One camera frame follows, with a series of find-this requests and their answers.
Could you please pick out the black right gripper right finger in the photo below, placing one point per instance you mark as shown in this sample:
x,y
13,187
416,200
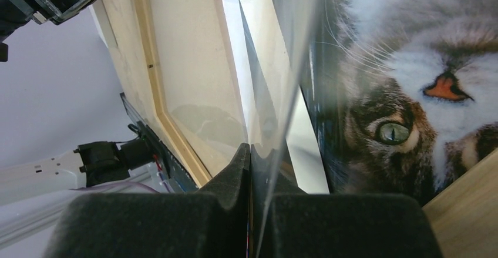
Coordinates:
x,y
287,222

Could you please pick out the white photo mat board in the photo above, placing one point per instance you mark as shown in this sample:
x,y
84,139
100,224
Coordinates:
x,y
304,151

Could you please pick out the printed photo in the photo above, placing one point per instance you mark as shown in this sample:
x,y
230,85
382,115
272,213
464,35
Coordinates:
x,y
402,94

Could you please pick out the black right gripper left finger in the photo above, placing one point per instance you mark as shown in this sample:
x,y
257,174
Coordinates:
x,y
211,222

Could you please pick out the wooden picture frame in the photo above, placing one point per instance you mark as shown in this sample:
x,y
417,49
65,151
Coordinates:
x,y
128,31

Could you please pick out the brown frame backing board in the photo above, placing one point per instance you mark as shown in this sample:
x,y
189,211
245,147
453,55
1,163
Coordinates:
x,y
464,216

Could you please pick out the transparent acrylic sheet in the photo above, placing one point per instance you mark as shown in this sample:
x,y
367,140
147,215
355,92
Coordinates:
x,y
230,71

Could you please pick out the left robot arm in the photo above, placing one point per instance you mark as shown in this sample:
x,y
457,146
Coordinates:
x,y
61,100

